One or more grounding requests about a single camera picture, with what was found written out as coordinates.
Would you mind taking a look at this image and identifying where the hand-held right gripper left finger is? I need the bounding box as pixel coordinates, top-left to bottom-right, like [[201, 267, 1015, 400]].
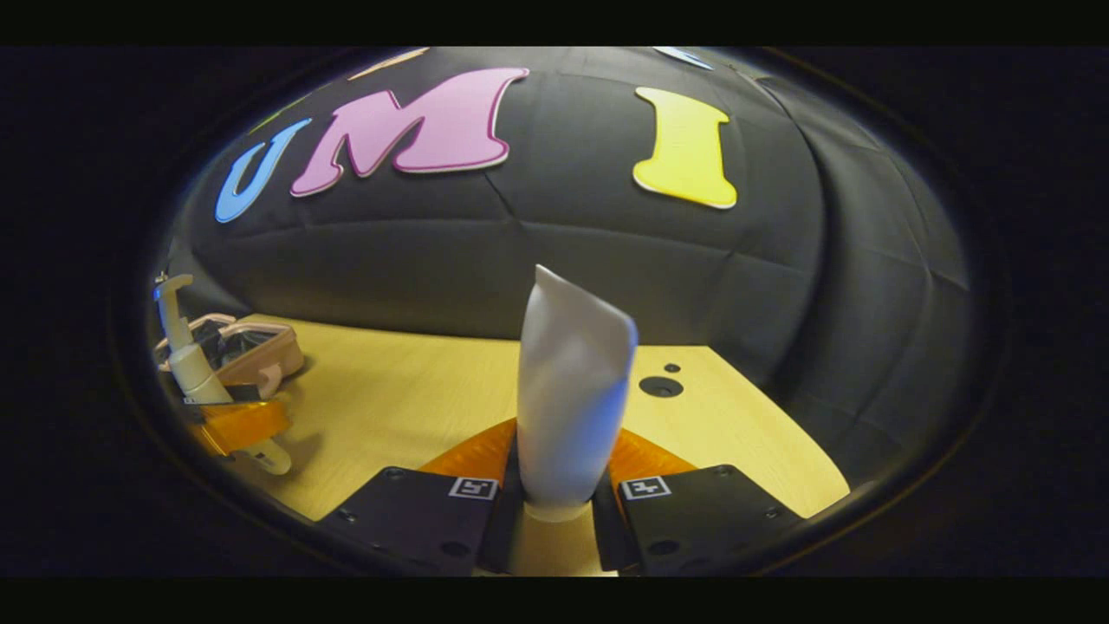
[[315, 418, 523, 577]]

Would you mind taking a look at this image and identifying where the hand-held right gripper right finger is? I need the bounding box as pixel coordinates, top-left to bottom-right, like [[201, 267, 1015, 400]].
[[592, 427, 805, 577]]

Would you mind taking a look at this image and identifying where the pink suitcase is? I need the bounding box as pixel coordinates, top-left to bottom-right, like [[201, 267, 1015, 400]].
[[154, 312, 307, 401]]

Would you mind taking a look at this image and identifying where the white pump bottle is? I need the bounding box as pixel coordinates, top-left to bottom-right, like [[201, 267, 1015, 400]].
[[153, 274, 294, 476]]

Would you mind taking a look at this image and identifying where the white squeeze tube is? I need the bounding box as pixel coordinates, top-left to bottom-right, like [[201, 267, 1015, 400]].
[[509, 264, 640, 577]]

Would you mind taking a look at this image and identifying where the black backdrop cloth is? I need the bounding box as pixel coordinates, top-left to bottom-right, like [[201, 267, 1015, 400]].
[[165, 48, 976, 486]]

